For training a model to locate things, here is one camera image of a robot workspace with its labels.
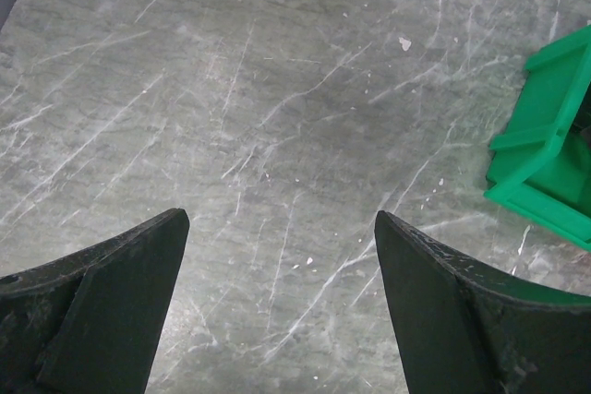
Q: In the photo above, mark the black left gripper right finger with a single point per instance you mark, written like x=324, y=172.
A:
x=462, y=326

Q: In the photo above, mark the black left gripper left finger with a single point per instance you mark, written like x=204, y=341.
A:
x=90, y=322

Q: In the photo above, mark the green plastic bin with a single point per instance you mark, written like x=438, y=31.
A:
x=540, y=167

